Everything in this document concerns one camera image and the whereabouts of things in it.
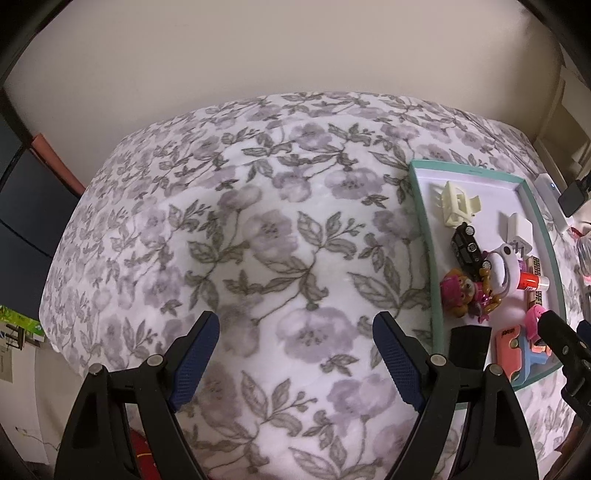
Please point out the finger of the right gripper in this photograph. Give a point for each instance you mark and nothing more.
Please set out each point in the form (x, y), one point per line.
(584, 332)
(572, 351)

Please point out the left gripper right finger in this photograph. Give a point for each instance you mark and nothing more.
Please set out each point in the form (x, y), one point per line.
(495, 441)

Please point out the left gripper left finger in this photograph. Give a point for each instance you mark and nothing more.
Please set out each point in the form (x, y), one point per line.
(96, 443)

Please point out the orange blue box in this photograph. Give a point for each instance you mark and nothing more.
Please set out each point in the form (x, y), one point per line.
(533, 349)

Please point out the gold black patterned lighter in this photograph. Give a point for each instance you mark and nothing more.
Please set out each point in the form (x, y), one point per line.
(534, 298)

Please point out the red white small bottle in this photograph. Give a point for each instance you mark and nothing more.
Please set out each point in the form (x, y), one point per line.
(533, 282)

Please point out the black power adapter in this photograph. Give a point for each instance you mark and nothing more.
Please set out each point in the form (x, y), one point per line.
(469, 346)

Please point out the pink puppy toy figure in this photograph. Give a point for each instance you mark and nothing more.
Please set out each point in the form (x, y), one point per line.
(462, 296)

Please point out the black toy car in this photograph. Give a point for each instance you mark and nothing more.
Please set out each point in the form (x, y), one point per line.
(470, 257)

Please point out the cream plastic clip frame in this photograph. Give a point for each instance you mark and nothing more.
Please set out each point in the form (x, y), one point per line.
(457, 206)

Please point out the pink blue box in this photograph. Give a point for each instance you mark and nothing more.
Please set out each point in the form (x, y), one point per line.
(508, 352)

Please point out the white power adapter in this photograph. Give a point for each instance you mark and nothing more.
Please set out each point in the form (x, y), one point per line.
(517, 231)

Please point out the teal shallow box tray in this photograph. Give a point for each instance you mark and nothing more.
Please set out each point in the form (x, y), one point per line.
(499, 193)

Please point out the black plugged charger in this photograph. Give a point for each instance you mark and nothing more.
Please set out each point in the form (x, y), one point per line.
(575, 196)

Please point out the white power strip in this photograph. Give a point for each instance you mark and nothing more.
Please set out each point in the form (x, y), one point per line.
(550, 194)

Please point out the floral fleece blanket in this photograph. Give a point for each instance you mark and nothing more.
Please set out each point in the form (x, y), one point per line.
(292, 218)

